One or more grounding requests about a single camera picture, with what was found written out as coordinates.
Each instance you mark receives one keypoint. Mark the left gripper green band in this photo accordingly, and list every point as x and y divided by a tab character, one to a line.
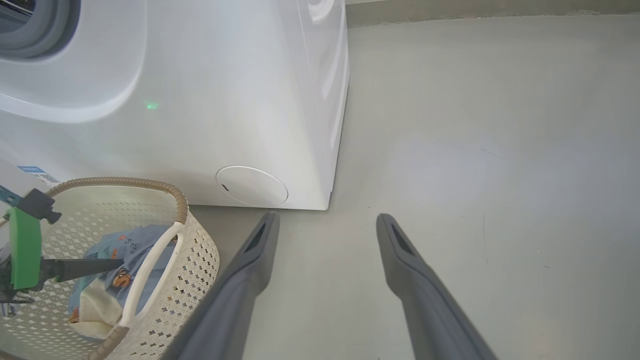
25	250

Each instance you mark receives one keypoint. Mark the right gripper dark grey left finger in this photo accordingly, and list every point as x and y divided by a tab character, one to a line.
225	310

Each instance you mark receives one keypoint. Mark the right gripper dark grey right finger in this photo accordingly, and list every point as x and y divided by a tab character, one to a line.
430	310

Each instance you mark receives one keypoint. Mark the blue printed garment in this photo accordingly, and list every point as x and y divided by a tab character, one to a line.
140	240

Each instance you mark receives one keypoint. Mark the cream perforated laundry basket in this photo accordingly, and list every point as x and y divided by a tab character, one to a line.
195	280

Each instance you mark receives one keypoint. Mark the white front-load washing machine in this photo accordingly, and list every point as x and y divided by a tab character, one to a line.
200	100

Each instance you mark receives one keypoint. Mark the grey rubber door gasket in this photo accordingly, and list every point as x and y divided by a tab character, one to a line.
50	25

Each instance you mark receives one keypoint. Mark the blue energy label sticker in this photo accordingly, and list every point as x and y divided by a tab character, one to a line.
40	175

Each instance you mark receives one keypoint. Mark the round white filter cover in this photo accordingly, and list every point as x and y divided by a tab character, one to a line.
252	186

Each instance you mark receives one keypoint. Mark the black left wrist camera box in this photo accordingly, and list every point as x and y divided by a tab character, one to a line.
37	204

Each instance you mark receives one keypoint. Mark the teal left camera connector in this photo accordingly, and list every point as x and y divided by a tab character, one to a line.
9	196

